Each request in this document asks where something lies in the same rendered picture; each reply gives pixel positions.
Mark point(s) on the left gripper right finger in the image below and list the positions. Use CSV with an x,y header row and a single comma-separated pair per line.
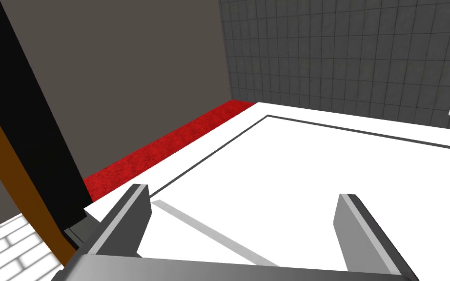
x,y
355,242

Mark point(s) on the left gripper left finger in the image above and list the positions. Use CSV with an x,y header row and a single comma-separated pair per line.
x,y
127,228

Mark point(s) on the white cupboard door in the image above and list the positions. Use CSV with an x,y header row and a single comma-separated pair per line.
x,y
295,175

